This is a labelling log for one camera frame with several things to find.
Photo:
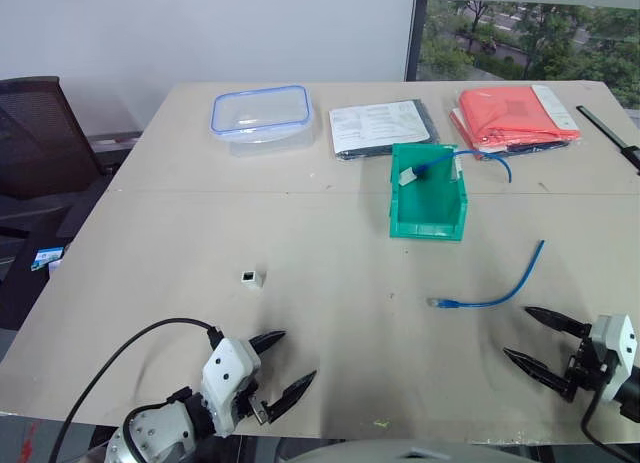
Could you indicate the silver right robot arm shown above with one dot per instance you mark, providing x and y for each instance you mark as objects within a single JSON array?
[{"x": 631, "y": 390}]

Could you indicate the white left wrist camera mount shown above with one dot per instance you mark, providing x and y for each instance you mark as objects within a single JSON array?
[{"x": 226, "y": 370}]

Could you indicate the window with trees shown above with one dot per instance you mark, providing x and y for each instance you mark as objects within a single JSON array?
[{"x": 530, "y": 38}]

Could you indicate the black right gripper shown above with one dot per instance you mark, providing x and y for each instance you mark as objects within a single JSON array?
[{"x": 587, "y": 365}]

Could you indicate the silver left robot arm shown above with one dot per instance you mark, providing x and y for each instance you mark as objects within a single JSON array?
[{"x": 152, "y": 430}]

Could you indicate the small blue white box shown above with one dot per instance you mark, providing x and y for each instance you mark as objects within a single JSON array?
[{"x": 46, "y": 258}]

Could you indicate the clear container blue rim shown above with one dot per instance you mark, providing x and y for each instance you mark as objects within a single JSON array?
[{"x": 260, "y": 115}]

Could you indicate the orange package with white label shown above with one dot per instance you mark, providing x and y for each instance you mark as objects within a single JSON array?
[{"x": 505, "y": 115}]

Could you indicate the small white adapter cube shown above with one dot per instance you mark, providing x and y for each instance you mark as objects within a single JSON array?
[{"x": 251, "y": 279}]

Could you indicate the dark window frame post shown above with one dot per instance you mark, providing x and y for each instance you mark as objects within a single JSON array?
[{"x": 416, "y": 33}]

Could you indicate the green plastic parts bin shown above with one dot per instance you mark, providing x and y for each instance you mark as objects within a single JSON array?
[{"x": 430, "y": 210}]

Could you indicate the black mesh office chair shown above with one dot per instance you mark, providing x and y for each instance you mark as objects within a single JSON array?
[{"x": 37, "y": 143}]

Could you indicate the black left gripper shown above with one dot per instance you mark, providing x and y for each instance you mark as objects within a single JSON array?
[{"x": 252, "y": 405}]

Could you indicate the black flat bar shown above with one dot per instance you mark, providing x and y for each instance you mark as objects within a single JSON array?
[{"x": 607, "y": 133}]

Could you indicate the dark package with white sheet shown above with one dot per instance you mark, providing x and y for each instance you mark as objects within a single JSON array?
[{"x": 380, "y": 128}]

